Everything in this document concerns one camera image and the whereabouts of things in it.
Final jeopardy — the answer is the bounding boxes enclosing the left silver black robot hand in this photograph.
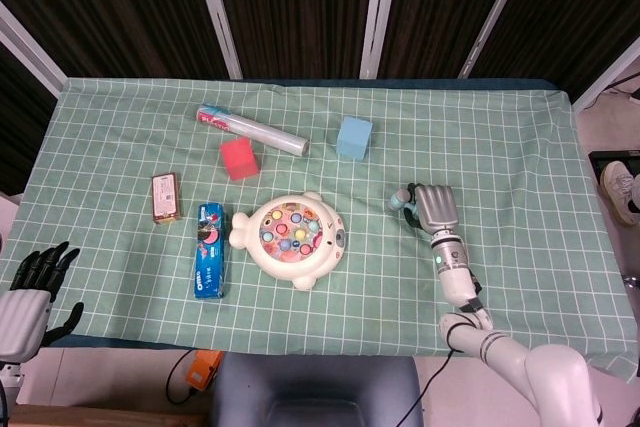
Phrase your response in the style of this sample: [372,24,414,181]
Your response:
[0,240,85,363]

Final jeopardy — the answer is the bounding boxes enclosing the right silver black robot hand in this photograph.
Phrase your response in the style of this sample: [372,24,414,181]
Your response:
[405,183,461,235]

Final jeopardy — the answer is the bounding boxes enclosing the small teal toy rod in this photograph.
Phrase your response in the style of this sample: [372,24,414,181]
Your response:
[388,185,426,217]

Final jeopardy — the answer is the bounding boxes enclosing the white fishing game toy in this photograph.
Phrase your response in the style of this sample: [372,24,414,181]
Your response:
[229,190,347,292]

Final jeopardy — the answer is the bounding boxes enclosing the green checked tablecloth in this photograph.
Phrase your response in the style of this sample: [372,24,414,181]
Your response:
[0,77,640,381]

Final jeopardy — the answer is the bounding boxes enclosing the blue foam cube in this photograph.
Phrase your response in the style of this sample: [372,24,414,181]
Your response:
[335,115,374,161]

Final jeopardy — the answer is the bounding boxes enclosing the grey white sneaker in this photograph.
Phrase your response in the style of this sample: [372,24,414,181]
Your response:
[599,160,640,226]

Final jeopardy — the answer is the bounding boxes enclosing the small brown cardboard box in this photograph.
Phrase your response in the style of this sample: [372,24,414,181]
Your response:
[151,172,182,225]

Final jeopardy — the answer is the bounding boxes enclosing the orange device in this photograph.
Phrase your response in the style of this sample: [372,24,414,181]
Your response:
[187,349,225,392]

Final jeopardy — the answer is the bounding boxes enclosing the clear cling film roll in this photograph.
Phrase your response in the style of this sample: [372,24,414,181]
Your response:
[196,104,310,157]

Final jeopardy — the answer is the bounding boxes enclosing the blue Oreo cookie box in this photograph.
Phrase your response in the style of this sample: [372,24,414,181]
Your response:
[193,202,226,300]

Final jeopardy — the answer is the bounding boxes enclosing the red foam cube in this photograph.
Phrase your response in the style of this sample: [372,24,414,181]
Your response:
[218,136,260,182]

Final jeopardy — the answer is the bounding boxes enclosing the grey blue chair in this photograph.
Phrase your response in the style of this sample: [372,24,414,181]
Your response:
[209,351,425,427]

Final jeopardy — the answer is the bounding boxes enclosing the black cable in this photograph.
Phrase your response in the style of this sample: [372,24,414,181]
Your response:
[165,349,199,406]
[408,346,457,427]

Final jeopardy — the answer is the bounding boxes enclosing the white metal frame post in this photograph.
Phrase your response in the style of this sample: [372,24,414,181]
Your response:
[0,1,67,98]
[359,0,402,81]
[572,36,640,114]
[188,0,244,81]
[458,0,537,81]

